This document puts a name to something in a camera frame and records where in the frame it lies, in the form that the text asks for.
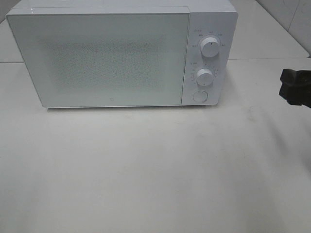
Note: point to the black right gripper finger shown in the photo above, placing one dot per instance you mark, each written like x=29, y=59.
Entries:
x=296, y=87

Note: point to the white microwave knob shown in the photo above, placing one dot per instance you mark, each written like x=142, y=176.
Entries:
x=210, y=46
x=204, y=77

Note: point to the round white door button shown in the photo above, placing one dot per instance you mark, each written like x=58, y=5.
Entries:
x=200, y=96

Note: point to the white microwave door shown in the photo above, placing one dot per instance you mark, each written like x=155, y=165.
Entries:
x=103, y=57

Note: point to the white microwave oven body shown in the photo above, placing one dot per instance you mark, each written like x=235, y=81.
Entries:
x=207, y=17

